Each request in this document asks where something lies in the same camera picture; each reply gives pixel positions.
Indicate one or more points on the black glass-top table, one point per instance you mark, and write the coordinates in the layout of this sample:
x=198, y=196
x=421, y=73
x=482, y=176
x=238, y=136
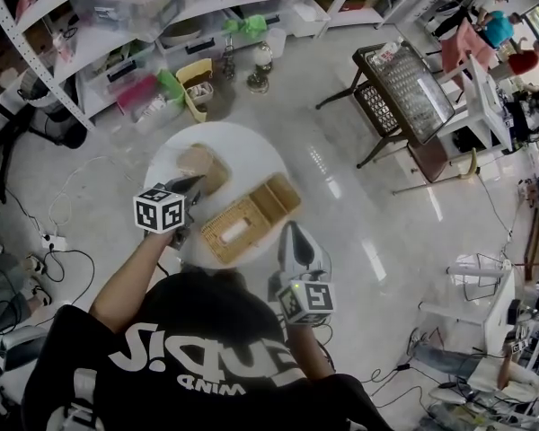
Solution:
x=413, y=88

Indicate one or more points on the yellow plastic basket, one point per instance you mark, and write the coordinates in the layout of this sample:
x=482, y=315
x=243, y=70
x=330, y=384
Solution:
x=193, y=70

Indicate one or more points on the green plastic bag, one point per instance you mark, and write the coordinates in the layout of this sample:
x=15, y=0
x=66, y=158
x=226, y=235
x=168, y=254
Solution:
x=247, y=25

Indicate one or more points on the small black metal stand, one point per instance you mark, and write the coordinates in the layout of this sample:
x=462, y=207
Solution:
x=228, y=58

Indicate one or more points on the white desk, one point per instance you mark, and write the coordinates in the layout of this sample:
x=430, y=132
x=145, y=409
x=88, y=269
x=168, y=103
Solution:
x=483, y=97

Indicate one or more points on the person's right forearm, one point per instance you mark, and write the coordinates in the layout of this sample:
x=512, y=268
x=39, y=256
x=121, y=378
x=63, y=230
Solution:
x=307, y=348

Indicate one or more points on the black trash can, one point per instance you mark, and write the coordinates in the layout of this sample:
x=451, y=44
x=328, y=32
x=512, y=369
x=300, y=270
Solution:
x=60, y=124

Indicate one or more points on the pink draped cloth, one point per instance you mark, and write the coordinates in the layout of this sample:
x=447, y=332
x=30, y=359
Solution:
x=465, y=45

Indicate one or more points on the brown stool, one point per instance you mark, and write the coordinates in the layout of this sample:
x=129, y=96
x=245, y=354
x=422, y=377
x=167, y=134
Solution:
x=426, y=164

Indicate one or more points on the pink plastic bin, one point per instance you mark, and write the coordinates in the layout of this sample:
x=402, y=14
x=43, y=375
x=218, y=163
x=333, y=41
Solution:
x=144, y=101

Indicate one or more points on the beige box lid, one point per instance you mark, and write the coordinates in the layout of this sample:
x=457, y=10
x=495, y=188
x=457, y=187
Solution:
x=195, y=164

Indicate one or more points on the white power strip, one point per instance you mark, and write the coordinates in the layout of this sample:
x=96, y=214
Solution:
x=55, y=242

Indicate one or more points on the round white table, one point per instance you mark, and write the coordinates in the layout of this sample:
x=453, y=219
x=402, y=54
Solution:
x=251, y=151

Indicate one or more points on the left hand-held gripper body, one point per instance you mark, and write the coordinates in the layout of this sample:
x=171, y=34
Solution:
x=159, y=211

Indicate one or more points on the black wheeled stand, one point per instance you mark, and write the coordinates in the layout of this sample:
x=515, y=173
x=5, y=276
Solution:
x=4, y=137

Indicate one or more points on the white frame table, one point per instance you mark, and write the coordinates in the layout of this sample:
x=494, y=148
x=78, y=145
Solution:
x=498, y=312

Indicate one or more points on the person's black printed t-shirt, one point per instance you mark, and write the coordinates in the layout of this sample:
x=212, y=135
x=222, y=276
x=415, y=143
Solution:
x=197, y=402

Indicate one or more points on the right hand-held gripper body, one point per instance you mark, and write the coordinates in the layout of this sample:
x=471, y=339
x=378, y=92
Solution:
x=312, y=301

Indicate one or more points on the woven tissue box cover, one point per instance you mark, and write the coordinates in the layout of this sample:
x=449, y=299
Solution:
x=215, y=236

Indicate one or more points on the glass globe lamp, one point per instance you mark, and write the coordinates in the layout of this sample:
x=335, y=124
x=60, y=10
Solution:
x=261, y=56

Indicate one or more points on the yellow curved object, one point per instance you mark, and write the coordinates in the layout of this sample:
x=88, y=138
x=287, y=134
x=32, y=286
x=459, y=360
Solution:
x=472, y=169

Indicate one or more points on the clear plastic bottle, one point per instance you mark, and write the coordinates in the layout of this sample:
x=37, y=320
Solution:
x=386, y=52

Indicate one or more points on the grey rounded chair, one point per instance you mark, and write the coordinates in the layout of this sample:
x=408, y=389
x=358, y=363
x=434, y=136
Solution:
x=22, y=348

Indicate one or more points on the person's left forearm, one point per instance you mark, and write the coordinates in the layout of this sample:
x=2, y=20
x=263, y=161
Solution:
x=130, y=276

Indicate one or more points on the clear plastic storage box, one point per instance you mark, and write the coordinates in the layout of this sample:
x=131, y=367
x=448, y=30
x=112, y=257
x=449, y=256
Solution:
x=117, y=70
x=130, y=5
x=193, y=43
x=303, y=16

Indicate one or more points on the brown wooden frame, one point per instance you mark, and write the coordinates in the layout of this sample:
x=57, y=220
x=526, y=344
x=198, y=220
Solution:
x=533, y=245

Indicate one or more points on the white metal shelving rack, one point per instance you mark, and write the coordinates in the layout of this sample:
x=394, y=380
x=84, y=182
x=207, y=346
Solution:
x=30, y=54

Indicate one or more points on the green plastic basket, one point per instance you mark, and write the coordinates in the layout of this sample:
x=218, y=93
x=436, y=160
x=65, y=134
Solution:
x=170, y=85

